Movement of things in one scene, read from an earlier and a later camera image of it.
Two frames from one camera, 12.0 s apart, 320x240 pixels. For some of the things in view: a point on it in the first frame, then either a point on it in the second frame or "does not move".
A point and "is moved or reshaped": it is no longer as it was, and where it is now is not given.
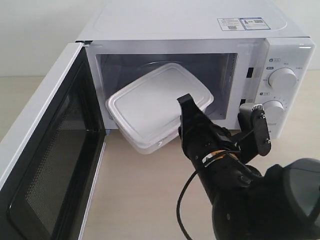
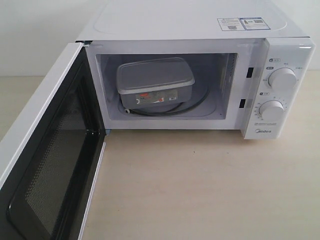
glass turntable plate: (150, 67) to (202, 93)
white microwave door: (48, 192) does not move
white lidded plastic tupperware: (146, 114) is moved or reshaped
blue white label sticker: (243, 24) does not move
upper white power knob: (282, 78) does not move
